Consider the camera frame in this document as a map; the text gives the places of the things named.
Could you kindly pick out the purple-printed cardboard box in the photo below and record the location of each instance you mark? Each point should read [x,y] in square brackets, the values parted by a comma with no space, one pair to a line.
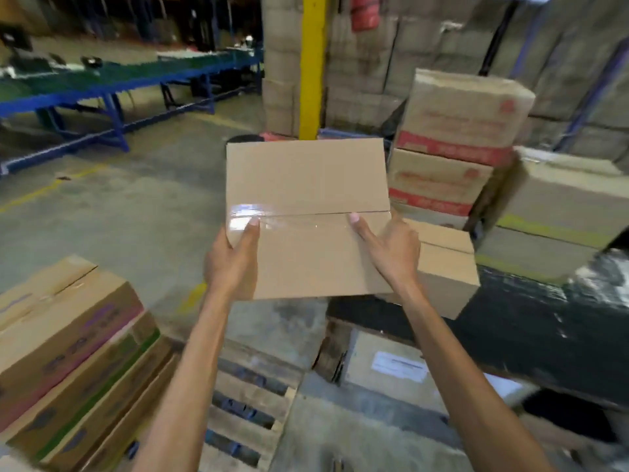
[59,334]

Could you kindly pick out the person's left hand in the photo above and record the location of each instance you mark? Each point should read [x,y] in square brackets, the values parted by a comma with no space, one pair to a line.
[230,267]

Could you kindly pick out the green-edged cardboard box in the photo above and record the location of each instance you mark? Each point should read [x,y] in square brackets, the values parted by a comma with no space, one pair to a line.
[98,388]

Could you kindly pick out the person's right hand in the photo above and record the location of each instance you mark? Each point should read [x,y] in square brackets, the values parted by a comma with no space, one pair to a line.
[393,253]

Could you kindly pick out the person's right forearm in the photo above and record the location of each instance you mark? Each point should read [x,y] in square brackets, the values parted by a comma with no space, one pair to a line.
[467,383]

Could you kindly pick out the person's right thumb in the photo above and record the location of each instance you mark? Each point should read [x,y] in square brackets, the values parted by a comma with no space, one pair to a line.
[393,221]

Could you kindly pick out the yellow-striped cardboard box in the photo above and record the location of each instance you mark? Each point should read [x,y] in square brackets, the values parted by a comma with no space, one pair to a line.
[555,216]

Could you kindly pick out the green conveyor belt blue frame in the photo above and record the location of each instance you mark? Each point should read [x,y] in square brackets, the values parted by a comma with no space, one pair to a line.
[113,88]

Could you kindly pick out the person's left thumb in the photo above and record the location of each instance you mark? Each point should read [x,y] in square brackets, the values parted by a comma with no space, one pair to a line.
[249,231]

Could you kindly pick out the person's left forearm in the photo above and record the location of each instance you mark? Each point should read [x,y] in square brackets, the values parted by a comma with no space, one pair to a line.
[189,383]

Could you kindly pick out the wooden pallet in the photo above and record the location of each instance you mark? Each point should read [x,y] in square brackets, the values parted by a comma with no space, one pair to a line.
[250,403]

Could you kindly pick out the red fire extinguisher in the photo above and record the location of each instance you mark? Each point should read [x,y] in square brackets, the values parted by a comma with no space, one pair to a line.
[364,11]

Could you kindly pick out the plain brown cardboard box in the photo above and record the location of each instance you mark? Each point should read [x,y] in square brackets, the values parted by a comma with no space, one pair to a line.
[449,270]

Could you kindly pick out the plain taped cardboard box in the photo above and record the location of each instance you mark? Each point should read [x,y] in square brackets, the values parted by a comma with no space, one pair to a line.
[307,216]

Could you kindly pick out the white-labelled cardboard box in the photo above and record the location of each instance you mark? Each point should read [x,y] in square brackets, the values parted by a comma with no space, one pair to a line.
[388,368]

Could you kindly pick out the wall of stacked cardboard cartons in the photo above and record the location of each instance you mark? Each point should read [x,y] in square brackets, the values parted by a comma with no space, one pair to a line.
[471,58]

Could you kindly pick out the yellow steel column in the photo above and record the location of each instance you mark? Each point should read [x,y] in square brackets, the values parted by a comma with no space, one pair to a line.
[312,66]

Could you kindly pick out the red-banded cardboard box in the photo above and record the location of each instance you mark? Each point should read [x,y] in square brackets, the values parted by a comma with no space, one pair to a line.
[435,184]
[464,112]

